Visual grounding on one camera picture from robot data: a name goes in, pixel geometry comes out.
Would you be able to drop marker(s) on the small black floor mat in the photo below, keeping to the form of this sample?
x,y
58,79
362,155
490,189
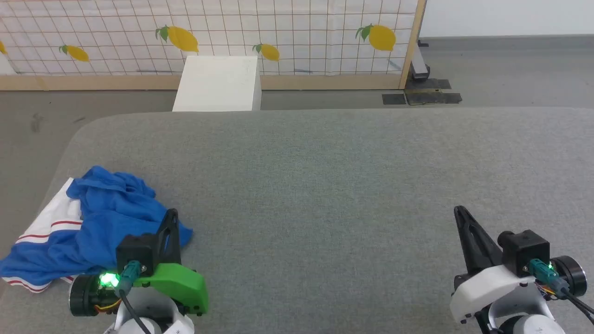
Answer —
x,y
394,99

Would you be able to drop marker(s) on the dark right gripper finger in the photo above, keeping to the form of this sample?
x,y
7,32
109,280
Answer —
x,y
487,250
464,241

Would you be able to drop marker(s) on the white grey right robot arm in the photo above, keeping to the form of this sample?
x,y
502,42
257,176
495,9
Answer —
x,y
533,315

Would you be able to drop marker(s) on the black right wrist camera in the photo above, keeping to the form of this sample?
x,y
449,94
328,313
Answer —
x,y
524,250

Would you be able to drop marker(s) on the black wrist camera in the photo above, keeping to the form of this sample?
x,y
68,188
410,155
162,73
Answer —
x,y
135,253
524,250

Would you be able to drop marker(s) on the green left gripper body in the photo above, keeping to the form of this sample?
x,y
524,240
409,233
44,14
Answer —
x,y
178,284

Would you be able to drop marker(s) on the grey fabric sofa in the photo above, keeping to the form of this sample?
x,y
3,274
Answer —
x,y
325,185

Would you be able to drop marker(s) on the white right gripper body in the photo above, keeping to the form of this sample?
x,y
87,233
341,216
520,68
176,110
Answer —
x,y
487,287

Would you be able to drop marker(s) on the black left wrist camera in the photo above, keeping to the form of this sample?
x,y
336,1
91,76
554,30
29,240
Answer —
x,y
135,253

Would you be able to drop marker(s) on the grey metal partition foot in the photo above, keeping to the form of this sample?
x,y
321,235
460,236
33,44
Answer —
x,y
419,65

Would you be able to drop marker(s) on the blue and white shirt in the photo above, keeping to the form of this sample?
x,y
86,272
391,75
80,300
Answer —
x,y
106,213

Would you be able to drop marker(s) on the lemon print partition screen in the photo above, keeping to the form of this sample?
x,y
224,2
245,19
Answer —
x,y
232,28

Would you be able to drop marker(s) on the white box cabinet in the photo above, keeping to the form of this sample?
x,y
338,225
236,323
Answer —
x,y
218,83

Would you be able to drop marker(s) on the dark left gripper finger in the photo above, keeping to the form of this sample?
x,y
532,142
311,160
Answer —
x,y
175,246
160,239

